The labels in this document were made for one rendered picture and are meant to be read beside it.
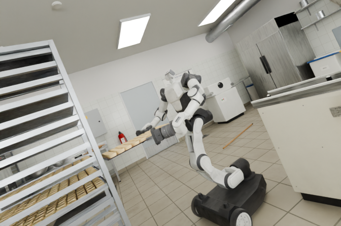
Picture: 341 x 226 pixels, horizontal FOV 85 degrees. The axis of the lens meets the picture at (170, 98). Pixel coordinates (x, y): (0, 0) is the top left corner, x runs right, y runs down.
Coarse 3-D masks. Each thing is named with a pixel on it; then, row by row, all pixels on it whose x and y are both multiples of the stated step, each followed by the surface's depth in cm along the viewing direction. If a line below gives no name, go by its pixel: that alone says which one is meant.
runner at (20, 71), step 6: (30, 66) 108; (36, 66) 109; (42, 66) 111; (48, 66) 112; (54, 66) 115; (0, 72) 101; (6, 72) 102; (12, 72) 103; (18, 72) 105; (24, 72) 106; (30, 72) 109; (0, 78) 101
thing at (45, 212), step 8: (88, 184) 132; (96, 184) 121; (72, 192) 128; (80, 192) 118; (88, 192) 111; (56, 200) 127; (64, 200) 119; (72, 200) 110; (40, 208) 123; (48, 208) 115; (56, 208) 108; (32, 216) 112; (40, 216) 105; (48, 216) 99; (16, 224) 111; (24, 224) 103; (32, 224) 97
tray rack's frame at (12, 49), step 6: (36, 42) 110; (42, 42) 111; (0, 48) 101; (6, 48) 102; (12, 48) 103; (18, 48) 105; (24, 48) 106; (30, 48) 109; (36, 48) 111; (42, 48) 119; (0, 54) 102; (6, 54) 109; (54, 60) 135; (0, 210) 118
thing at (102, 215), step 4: (108, 208) 146; (112, 208) 147; (116, 208) 147; (104, 212) 144; (108, 212) 145; (96, 216) 141; (100, 216) 142; (104, 216) 141; (92, 220) 140; (96, 220) 140; (84, 224) 137; (88, 224) 138; (92, 224) 137
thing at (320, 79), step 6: (336, 72) 132; (312, 78) 147; (318, 78) 141; (324, 78) 139; (336, 78) 133; (294, 84) 156; (300, 84) 152; (306, 84) 149; (312, 84) 146; (270, 90) 176; (276, 90) 169; (282, 90) 165; (288, 90) 161
